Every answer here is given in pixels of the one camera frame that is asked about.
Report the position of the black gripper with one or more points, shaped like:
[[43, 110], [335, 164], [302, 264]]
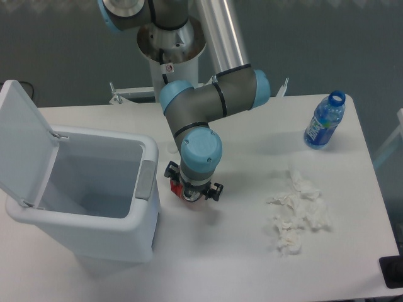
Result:
[[189, 187]]

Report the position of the crushed red soda can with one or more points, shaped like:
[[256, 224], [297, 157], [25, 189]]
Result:
[[184, 194]]

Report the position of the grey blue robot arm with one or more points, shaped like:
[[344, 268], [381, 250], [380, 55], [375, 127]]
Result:
[[200, 148]]

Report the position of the white bottle cap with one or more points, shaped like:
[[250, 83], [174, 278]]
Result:
[[172, 149]]

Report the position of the white plastic trash bin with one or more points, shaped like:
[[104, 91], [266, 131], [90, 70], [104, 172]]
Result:
[[93, 191]]

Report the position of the crumpled white tissue paper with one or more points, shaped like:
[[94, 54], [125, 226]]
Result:
[[300, 207]]

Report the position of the blue plastic drink bottle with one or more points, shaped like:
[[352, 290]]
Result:
[[327, 116]]

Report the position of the white furniture at right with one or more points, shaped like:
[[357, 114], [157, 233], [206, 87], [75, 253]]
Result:
[[390, 145]]

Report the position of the black device at edge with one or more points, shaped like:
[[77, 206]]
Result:
[[391, 267]]

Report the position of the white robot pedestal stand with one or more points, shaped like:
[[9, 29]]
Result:
[[196, 64]]

